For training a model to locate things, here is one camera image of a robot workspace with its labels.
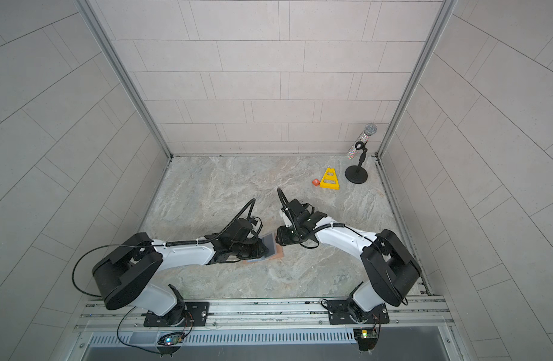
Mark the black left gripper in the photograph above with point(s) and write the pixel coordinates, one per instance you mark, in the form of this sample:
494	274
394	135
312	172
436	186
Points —
258	251

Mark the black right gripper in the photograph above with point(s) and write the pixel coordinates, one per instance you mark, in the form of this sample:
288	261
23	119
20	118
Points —
282	237

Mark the black VIP card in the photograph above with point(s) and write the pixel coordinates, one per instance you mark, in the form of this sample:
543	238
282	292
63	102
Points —
269	242

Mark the tan leather card holder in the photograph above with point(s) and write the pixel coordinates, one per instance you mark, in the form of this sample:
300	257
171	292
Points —
279	255

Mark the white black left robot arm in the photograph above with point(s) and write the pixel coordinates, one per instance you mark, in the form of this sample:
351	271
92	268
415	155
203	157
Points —
124	277

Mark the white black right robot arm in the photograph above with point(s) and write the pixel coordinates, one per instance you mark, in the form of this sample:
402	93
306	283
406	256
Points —
391	269

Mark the yellow triangular plastic block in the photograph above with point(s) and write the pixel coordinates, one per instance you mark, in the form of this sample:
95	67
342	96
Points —
330	180

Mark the black microphone stand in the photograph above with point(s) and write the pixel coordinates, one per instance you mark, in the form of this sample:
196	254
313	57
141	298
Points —
357	174

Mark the glitter microphone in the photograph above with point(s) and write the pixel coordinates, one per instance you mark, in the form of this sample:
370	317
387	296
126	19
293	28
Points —
369	130

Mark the left green circuit board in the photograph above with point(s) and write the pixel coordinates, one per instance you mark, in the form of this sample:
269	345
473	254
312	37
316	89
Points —
171	339

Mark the right circuit board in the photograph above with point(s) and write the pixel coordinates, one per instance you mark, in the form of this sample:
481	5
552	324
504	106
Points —
366	339

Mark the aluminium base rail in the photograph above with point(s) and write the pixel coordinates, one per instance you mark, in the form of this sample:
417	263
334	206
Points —
425	322

